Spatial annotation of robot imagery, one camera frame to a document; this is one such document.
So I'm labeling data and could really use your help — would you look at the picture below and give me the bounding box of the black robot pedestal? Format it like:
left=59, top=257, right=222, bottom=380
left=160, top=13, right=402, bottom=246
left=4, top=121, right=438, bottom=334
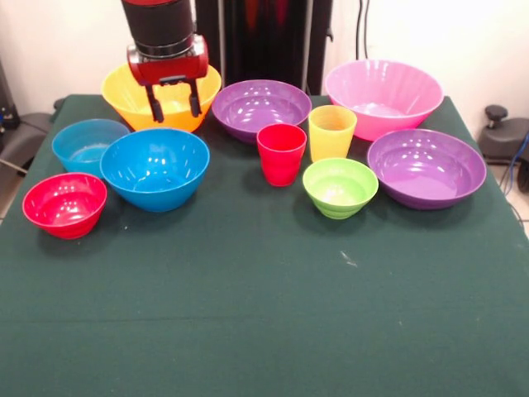
left=193, top=0, right=335, bottom=97

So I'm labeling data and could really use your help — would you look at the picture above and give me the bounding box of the large pink bowl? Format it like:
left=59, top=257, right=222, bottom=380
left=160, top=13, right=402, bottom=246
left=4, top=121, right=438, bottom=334
left=324, top=59, right=446, bottom=142

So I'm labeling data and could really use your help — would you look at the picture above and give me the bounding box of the yellow cup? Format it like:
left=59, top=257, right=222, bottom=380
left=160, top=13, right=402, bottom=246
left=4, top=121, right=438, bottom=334
left=307, top=104, right=358, bottom=164

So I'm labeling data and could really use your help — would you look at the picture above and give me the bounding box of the translucent teal bowl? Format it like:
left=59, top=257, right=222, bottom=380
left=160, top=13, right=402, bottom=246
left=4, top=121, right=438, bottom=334
left=51, top=118, right=131, bottom=180

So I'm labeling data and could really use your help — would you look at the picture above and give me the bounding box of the blue bowl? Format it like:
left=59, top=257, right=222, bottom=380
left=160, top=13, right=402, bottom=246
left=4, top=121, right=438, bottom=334
left=99, top=127, right=211, bottom=213

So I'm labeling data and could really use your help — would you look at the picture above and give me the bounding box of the red cup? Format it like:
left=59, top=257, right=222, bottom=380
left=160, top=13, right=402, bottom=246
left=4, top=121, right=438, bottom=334
left=255, top=123, right=308, bottom=188

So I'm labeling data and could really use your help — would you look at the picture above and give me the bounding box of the dark green tablecloth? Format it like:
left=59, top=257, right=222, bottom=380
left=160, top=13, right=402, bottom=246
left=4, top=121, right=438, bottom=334
left=0, top=93, right=529, bottom=397

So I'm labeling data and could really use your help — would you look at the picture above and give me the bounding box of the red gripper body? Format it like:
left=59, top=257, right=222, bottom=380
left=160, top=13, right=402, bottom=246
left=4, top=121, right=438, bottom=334
left=126, top=34, right=210, bottom=87

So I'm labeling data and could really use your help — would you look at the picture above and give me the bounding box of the grey pedestal leg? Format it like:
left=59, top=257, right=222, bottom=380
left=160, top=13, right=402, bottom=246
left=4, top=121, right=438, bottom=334
left=479, top=117, right=529, bottom=166
left=0, top=112, right=53, bottom=175

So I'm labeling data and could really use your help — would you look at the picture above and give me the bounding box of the purple bowl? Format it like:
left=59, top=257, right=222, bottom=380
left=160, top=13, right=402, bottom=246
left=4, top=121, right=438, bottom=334
left=211, top=79, right=313, bottom=146
left=366, top=128, right=488, bottom=211

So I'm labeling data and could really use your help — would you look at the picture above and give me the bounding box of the small red bowl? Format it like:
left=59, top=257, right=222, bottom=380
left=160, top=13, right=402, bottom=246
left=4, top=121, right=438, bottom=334
left=21, top=172, right=108, bottom=241

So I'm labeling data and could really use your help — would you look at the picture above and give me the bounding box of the small green bowl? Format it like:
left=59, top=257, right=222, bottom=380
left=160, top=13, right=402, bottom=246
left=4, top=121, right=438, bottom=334
left=302, top=157, right=379, bottom=220

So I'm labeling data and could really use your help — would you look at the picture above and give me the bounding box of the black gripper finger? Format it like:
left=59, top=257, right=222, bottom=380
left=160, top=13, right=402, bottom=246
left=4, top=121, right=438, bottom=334
left=143, top=84, right=165, bottom=123
left=186, top=78, right=203, bottom=117

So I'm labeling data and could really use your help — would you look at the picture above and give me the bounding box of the black equipment box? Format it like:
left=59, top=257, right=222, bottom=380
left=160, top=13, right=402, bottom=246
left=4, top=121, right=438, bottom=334
left=0, top=57, right=20, bottom=133

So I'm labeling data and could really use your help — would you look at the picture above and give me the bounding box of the large yellow bowl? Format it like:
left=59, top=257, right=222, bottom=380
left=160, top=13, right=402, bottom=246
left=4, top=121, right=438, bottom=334
left=101, top=61, right=223, bottom=134

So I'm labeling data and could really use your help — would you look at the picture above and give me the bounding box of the blue cable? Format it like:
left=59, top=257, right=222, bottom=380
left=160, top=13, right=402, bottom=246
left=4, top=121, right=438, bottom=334
left=502, top=132, right=529, bottom=198

